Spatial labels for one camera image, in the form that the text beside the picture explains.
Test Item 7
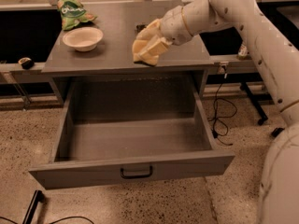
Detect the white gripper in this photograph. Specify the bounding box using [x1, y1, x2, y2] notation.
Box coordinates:
[136, 6, 192, 58]

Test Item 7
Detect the yellow sponge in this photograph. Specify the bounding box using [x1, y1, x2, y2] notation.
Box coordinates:
[132, 35, 159, 66]

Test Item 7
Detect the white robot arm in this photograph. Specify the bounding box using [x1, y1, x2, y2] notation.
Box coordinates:
[132, 0, 299, 224]

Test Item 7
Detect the grey counter cabinet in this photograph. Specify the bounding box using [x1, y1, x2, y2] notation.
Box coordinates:
[42, 1, 210, 103]

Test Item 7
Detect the grey open top drawer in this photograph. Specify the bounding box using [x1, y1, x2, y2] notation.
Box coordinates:
[29, 76, 235, 189]

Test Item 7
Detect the black rectangular device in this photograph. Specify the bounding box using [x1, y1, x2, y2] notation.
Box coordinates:
[135, 24, 147, 33]

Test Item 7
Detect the white bowl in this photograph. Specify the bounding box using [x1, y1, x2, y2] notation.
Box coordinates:
[63, 27, 104, 52]

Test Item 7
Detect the small clear bottle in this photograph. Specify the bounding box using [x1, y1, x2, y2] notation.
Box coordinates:
[237, 43, 249, 60]

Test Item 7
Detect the green chip bag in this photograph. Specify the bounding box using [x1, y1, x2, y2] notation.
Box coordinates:
[57, 0, 96, 31]

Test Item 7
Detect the black table leg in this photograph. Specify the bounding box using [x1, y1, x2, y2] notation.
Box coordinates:
[240, 82, 268, 126]

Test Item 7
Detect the black and yellow tape measure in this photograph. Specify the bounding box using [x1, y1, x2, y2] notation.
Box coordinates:
[18, 57, 35, 70]

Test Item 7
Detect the black stand leg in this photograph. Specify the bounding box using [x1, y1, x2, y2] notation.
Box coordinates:
[22, 189, 45, 224]

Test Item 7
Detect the grey side rail shelf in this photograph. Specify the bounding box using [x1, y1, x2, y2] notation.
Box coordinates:
[0, 55, 256, 77]

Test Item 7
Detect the black power cable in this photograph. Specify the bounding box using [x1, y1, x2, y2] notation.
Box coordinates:
[207, 73, 239, 147]

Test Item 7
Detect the black drawer handle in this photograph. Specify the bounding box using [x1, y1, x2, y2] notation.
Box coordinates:
[120, 165, 153, 180]

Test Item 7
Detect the black floor cable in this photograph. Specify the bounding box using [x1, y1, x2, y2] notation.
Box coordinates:
[0, 215, 95, 224]

